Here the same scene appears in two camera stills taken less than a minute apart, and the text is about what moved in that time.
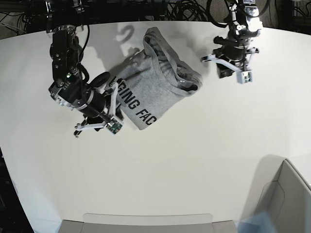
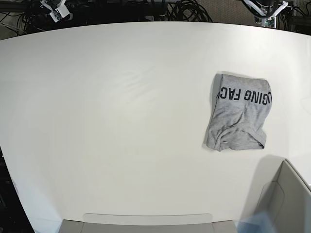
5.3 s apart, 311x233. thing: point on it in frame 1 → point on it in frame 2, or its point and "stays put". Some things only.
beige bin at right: (284, 195) stays put
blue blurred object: (261, 223) stays put
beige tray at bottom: (114, 223) stays put
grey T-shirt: (153, 80) → (242, 106)
